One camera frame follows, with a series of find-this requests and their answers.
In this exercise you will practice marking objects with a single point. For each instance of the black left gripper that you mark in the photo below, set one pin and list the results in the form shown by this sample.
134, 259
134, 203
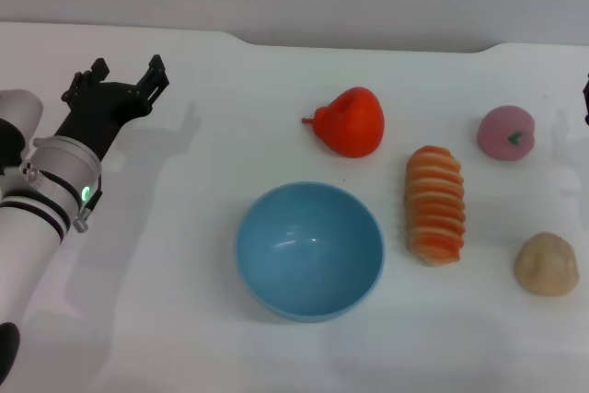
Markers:
99, 110

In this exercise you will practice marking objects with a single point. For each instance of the red pear toy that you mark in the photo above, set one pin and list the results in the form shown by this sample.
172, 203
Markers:
352, 123

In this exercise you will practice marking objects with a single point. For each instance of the pink peach toy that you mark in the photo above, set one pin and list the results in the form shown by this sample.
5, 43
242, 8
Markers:
505, 133

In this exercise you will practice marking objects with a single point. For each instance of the blue bowl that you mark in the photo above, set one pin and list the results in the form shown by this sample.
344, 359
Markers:
309, 252

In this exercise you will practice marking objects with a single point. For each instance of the beige round bread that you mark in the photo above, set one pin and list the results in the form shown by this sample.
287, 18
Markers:
546, 264

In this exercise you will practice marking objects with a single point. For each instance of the orange striped long bread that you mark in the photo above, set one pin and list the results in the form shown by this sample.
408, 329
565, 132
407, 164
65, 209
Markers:
435, 206

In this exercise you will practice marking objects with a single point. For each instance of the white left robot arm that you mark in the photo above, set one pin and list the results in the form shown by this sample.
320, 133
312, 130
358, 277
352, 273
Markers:
32, 227

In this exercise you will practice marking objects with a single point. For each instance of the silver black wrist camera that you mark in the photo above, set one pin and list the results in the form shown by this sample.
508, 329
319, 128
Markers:
16, 117

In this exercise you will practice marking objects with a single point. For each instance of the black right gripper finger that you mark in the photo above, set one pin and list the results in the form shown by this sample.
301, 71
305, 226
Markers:
586, 103

